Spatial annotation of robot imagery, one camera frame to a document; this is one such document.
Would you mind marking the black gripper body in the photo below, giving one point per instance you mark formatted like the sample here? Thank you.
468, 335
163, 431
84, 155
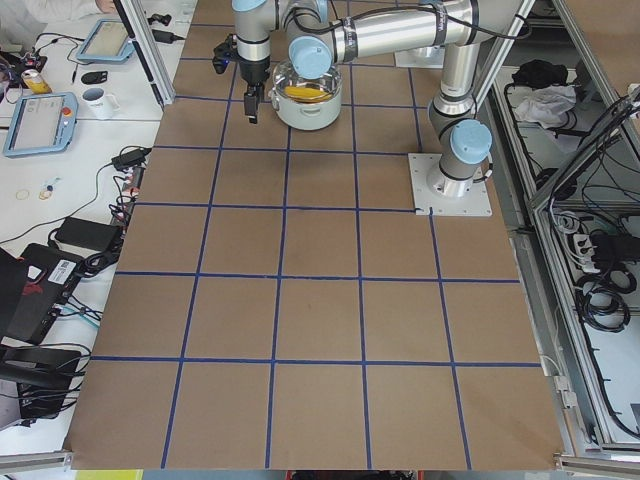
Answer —
252, 71

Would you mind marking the pale green electric pot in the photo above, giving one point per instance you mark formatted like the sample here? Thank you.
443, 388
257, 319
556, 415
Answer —
306, 104

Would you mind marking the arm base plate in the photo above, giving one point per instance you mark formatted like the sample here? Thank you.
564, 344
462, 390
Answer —
437, 195

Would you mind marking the white mug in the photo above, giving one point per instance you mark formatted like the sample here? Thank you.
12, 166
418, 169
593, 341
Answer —
102, 104

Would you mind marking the black power adapter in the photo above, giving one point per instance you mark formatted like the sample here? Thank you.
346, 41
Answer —
88, 234

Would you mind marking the blue teach pendant near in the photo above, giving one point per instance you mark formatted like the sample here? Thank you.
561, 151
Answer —
41, 124

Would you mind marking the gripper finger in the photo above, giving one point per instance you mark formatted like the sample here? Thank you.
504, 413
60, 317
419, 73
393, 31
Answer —
252, 99

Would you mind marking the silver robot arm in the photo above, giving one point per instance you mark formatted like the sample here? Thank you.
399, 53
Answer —
442, 35
255, 21

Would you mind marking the blue teach pendant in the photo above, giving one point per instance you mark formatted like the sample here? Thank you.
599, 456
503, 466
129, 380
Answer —
107, 42
41, 124

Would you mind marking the yellow drink can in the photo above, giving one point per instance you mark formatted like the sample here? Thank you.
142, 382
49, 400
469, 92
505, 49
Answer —
34, 80

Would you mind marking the black computer mouse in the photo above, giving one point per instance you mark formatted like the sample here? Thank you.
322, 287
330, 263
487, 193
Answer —
94, 77

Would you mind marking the white cloth pile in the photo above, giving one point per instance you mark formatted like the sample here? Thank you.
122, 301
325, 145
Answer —
549, 107

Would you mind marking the aluminium frame post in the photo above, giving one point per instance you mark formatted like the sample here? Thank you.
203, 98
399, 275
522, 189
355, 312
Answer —
140, 34

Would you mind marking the black cloth pile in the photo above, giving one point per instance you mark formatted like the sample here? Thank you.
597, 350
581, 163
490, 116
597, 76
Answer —
539, 74

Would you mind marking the blue teach pendant far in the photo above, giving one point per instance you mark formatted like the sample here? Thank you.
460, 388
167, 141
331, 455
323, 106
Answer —
107, 42

